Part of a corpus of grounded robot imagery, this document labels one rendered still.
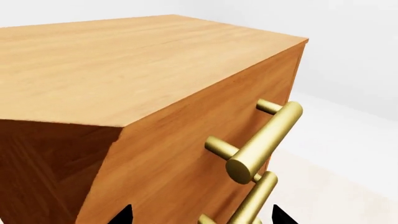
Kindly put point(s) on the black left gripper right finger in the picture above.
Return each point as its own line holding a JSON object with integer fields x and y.
{"x": 281, "y": 217}

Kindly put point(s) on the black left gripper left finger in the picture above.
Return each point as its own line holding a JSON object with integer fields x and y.
{"x": 126, "y": 217}

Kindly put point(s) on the wooden drawer front panel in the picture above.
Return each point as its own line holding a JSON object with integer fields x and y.
{"x": 174, "y": 154}

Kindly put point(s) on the light wooden cabinet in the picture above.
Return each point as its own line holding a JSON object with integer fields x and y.
{"x": 93, "y": 70}

